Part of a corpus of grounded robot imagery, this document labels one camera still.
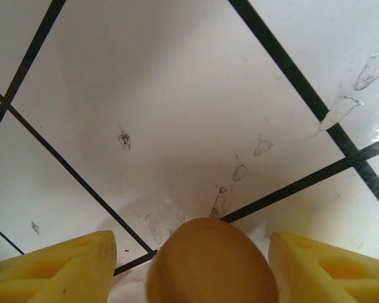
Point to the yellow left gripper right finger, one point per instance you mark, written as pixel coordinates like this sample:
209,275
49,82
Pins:
334,274

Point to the orange label bottle tan cap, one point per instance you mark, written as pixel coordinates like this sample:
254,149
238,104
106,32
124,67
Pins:
208,262

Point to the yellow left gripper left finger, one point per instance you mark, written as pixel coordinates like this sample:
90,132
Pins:
50,271

